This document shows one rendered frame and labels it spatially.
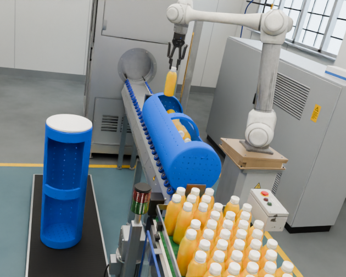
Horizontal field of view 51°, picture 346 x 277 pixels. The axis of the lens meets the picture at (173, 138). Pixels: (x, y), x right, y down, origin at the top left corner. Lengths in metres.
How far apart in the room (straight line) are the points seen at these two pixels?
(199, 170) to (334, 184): 1.99
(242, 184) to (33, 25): 5.11
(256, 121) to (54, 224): 1.67
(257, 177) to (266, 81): 0.63
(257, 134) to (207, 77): 5.46
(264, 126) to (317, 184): 1.53
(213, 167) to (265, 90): 0.54
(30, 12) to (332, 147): 5.09
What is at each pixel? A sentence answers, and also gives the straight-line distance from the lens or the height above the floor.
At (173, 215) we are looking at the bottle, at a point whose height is 1.01.
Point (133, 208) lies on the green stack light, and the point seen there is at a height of 1.18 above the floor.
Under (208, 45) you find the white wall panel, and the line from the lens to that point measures 7.33.
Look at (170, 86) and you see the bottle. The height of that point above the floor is 1.32.
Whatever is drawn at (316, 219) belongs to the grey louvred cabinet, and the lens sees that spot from 3.79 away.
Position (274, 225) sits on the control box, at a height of 1.04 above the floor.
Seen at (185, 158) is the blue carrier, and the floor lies 1.16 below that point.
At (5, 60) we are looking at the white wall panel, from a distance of 6.87.
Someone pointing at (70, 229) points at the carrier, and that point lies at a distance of 2.88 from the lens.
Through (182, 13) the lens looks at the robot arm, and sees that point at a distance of 2.17.
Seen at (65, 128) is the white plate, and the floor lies 1.04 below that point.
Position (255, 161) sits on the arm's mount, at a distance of 2.27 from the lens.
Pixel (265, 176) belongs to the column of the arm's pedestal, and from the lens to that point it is 2.40.
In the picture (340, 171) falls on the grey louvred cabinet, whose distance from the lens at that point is 3.60.
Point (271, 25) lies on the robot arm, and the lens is 2.04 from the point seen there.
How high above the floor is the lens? 1.94
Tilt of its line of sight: 23 degrees down
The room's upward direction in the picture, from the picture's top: 11 degrees clockwise
